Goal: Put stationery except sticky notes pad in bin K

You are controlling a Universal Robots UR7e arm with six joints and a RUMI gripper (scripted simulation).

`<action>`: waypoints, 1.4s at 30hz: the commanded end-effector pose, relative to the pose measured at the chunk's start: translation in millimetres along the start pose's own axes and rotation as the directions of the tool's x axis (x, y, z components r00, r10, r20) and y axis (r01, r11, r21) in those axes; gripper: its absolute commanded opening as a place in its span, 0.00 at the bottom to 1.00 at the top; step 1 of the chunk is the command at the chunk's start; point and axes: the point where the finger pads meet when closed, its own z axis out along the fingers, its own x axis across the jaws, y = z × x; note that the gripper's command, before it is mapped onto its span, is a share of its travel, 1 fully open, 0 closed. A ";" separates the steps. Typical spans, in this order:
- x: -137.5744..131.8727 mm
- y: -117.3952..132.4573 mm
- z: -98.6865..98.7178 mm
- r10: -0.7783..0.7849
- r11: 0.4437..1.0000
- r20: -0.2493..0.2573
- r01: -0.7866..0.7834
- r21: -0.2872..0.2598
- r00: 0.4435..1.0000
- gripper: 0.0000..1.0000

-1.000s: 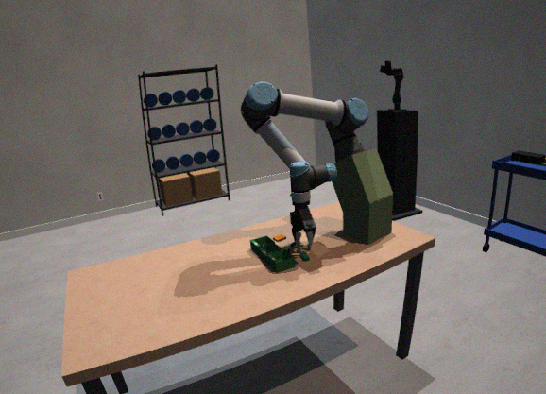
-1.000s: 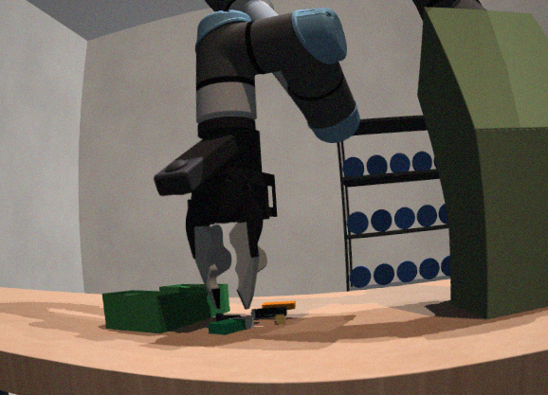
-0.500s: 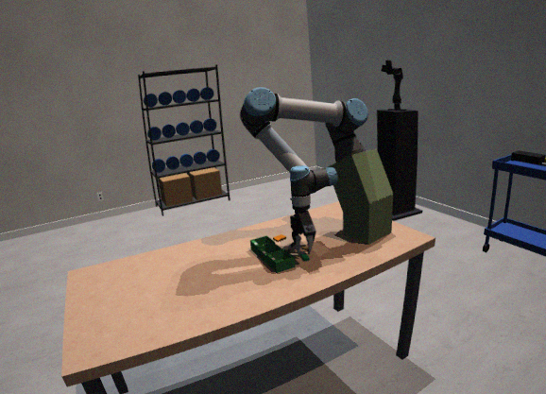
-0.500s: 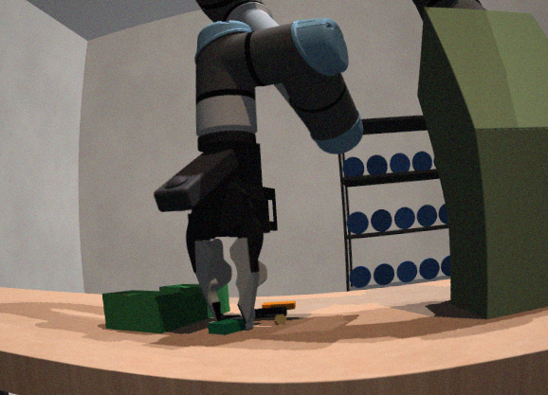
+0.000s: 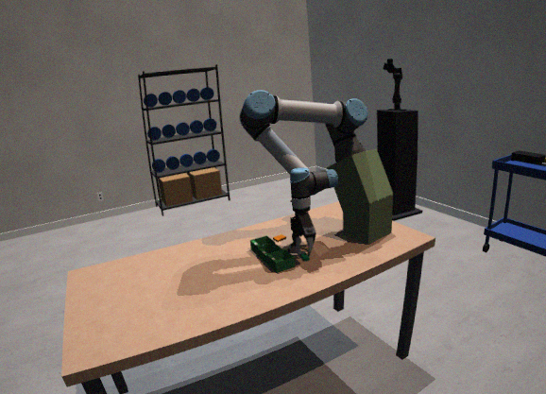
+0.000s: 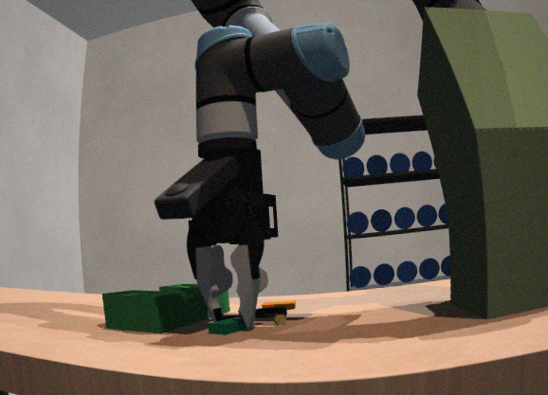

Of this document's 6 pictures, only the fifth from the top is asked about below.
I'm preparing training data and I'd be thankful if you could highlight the green rack of bins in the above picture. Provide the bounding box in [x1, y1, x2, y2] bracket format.
[250, 236, 295, 273]

